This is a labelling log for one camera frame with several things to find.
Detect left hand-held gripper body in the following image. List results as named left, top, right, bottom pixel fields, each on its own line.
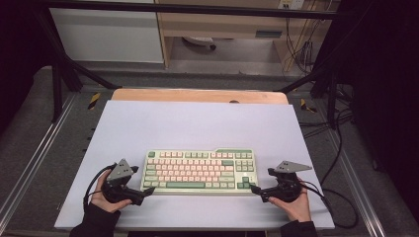
left=102, top=158, right=146, bottom=206

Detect light wooden desk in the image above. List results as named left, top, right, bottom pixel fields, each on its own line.
left=154, top=0, right=340, bottom=72

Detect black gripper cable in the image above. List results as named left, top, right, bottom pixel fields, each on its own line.
left=83, top=163, right=118, bottom=211
left=297, top=108, right=360, bottom=230

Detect black floor cables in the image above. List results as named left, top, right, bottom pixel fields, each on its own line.
left=298, top=119, right=334, bottom=138

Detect green and cream keyboard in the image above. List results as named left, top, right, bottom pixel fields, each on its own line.
left=139, top=147, right=260, bottom=197

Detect yellow and black tape strip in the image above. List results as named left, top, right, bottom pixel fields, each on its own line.
left=299, top=98, right=317, bottom=113
left=88, top=92, right=101, bottom=111

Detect office chair base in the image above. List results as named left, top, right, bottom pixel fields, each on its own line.
left=182, top=36, right=217, bottom=51

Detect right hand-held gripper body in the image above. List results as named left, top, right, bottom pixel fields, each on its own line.
left=261, top=160, right=313, bottom=203

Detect white power socket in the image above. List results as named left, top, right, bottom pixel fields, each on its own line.
left=278, top=0, right=304, bottom=10

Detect person's left hand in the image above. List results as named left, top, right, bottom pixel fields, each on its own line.
left=90, top=169, right=132, bottom=213

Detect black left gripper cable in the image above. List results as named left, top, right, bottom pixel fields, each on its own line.
left=83, top=163, right=118, bottom=211

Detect black metal frame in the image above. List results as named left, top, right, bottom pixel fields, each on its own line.
left=33, top=0, right=344, bottom=129

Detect aluminium rail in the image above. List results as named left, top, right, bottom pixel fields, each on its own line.
left=0, top=95, right=78, bottom=225
left=324, top=131, right=386, bottom=237

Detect person's right hand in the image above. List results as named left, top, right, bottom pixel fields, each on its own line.
left=268, top=179, right=312, bottom=223

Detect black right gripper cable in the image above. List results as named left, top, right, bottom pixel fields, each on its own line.
left=297, top=108, right=360, bottom=230

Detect hanging cable bundle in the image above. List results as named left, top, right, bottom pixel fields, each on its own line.
left=285, top=16, right=317, bottom=75

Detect white cabinet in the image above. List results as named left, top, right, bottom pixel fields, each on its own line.
left=50, top=8, right=165, bottom=63

